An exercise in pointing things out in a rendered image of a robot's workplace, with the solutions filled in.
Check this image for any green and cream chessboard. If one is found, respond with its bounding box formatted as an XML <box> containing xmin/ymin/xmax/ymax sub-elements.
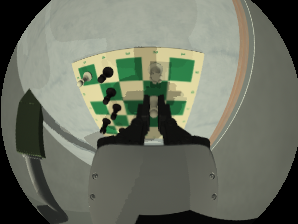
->
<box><xmin>72</xmin><ymin>47</ymin><xmax>204</xmax><ymax>136</ymax></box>

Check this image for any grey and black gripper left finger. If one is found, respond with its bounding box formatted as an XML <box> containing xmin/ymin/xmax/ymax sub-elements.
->
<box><xmin>97</xmin><ymin>95</ymin><xmax>150</xmax><ymax>149</ymax></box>

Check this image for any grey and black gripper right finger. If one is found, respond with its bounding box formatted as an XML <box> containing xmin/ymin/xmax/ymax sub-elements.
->
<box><xmin>158</xmin><ymin>95</ymin><xmax>210</xmax><ymax>148</ymax></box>

